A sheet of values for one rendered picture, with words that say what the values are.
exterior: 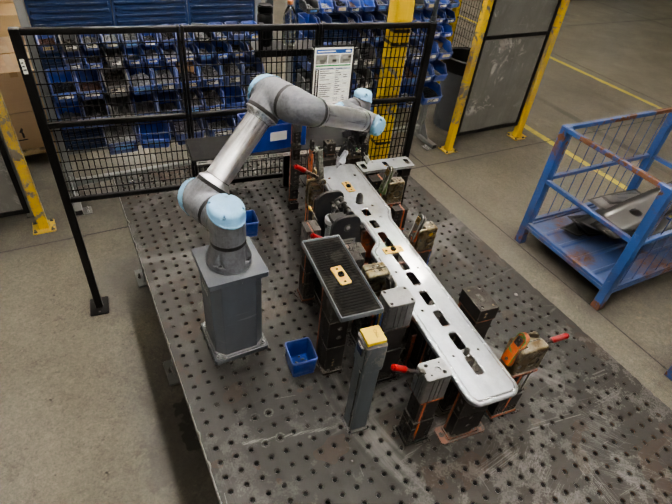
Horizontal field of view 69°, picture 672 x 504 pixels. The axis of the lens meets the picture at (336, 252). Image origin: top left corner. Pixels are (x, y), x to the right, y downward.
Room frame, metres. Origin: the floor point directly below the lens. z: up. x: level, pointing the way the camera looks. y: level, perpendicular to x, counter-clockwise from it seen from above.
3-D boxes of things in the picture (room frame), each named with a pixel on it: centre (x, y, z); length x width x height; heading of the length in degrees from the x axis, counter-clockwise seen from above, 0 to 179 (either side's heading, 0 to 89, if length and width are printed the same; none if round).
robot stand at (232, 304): (1.23, 0.35, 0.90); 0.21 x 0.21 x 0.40; 32
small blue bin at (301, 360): (1.14, 0.08, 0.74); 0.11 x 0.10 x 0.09; 26
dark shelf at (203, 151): (2.24, 0.35, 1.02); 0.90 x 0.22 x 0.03; 116
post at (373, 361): (0.93, -0.13, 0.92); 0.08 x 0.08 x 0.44; 26
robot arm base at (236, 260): (1.23, 0.35, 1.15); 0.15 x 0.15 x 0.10
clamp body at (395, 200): (1.97, -0.23, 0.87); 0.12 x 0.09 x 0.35; 116
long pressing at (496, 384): (1.50, -0.24, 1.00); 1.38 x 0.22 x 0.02; 26
